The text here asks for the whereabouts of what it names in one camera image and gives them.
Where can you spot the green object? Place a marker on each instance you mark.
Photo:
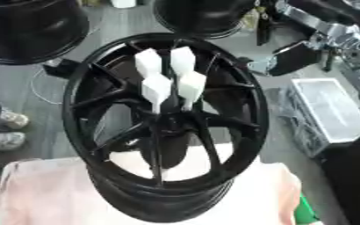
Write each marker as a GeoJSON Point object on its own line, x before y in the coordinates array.
{"type": "Point", "coordinates": [305, 212]}

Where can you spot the white container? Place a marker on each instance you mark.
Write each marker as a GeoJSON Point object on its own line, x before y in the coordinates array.
{"type": "Point", "coordinates": [123, 3]}

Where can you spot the white pin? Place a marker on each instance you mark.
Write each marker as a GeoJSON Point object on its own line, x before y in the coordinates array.
{"type": "Point", "coordinates": [182, 60]}
{"type": "Point", "coordinates": [191, 85]}
{"type": "Point", "coordinates": [148, 62]}
{"type": "Point", "coordinates": [156, 88]}

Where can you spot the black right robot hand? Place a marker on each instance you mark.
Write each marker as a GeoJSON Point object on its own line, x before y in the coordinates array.
{"type": "Point", "coordinates": [296, 58]}

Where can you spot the black round wheel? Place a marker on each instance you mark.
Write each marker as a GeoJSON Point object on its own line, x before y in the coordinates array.
{"type": "Point", "coordinates": [203, 17]}
{"type": "Point", "coordinates": [29, 29]}

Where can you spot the grey rectangular case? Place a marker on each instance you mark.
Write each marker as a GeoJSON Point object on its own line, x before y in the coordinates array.
{"type": "Point", "coordinates": [331, 111]}

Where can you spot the black wheel support block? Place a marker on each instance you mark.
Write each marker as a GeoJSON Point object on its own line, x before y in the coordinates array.
{"type": "Point", "coordinates": [60, 68]}

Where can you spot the black spoked wheel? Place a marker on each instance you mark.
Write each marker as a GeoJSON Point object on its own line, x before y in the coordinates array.
{"type": "Point", "coordinates": [239, 117]}

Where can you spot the person's foot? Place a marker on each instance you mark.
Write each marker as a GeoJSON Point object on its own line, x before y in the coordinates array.
{"type": "Point", "coordinates": [13, 119]}
{"type": "Point", "coordinates": [5, 140]}

